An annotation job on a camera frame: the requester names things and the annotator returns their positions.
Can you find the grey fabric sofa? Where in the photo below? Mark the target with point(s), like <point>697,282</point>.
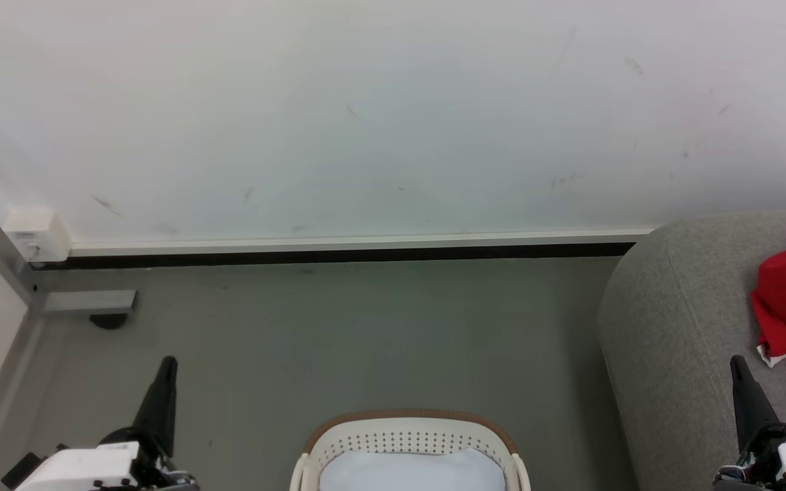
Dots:
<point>679,341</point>

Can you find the white wall junction box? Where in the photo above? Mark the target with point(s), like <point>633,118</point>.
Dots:
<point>38,235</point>

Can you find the black round frame foot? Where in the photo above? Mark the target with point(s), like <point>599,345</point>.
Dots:
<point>108,320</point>

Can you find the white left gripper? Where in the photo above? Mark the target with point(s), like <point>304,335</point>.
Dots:
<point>79,470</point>

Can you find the light blue garment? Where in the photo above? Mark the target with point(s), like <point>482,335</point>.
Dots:
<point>413,472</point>

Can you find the grey metal base bracket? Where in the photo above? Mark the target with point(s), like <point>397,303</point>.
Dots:
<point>89,301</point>

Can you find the white laundry basket brown rim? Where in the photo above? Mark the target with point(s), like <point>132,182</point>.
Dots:
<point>406,433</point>

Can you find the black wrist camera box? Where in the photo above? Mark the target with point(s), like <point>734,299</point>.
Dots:
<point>21,472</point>

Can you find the white black baseboard strip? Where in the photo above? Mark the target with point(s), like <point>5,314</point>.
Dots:
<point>338,249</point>

